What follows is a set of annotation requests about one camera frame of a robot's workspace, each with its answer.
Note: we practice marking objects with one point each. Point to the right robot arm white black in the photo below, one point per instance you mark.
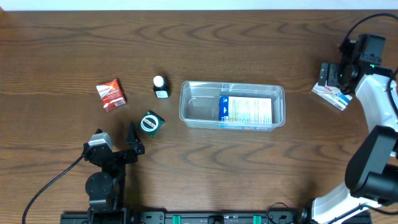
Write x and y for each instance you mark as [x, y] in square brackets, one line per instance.
[370, 182]

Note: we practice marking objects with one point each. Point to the dark syrup bottle white cap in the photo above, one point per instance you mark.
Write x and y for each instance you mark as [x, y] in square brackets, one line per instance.
[161, 88]

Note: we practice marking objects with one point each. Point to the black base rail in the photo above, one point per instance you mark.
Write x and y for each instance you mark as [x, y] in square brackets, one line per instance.
[158, 217]

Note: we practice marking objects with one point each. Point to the red Panadol ActiFast box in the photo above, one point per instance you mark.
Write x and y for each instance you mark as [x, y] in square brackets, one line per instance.
[111, 95]

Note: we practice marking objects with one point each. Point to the white Panadol box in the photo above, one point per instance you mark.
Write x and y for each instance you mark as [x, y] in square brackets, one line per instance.
[333, 95]

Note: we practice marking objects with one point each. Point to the clear plastic container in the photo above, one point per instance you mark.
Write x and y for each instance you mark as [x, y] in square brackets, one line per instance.
[199, 102]

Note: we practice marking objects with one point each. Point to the blue white medicine box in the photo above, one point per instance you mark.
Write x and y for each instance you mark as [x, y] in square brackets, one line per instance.
[245, 112]

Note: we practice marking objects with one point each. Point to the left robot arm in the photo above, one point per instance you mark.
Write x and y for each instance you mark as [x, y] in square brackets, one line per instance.
[106, 187]

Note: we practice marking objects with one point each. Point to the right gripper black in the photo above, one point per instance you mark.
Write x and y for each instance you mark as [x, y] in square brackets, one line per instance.
[329, 75]

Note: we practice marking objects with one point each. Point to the green box round label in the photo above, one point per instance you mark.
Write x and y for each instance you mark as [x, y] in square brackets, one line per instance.
[151, 123]

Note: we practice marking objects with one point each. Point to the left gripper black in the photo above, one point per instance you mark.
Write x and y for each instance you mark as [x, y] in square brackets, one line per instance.
[116, 154]

